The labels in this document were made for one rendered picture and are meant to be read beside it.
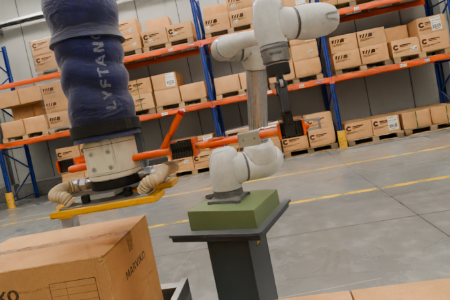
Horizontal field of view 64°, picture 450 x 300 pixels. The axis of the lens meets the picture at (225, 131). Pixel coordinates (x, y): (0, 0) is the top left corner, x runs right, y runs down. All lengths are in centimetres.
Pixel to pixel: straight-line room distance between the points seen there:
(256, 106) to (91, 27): 89
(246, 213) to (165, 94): 701
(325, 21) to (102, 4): 70
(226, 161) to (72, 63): 92
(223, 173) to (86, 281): 86
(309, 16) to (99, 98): 69
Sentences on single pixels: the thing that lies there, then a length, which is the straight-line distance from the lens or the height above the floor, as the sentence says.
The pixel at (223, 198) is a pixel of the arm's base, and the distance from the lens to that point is 184.
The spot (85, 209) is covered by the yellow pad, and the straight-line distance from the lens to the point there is 118.
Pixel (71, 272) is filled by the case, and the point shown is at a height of 91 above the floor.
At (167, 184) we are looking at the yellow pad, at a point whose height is 108.
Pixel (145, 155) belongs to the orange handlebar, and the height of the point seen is 120.
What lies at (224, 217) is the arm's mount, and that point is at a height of 81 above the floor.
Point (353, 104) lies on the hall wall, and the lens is 984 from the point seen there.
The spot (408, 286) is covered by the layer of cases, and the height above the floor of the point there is 54.
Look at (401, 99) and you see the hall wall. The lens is 1020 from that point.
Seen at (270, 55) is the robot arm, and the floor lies 143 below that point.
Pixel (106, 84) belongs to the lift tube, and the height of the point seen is 145.
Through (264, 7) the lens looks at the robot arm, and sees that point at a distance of 115.
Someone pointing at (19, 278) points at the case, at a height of 92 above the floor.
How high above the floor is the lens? 129
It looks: 3 degrees down
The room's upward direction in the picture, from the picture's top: 11 degrees counter-clockwise
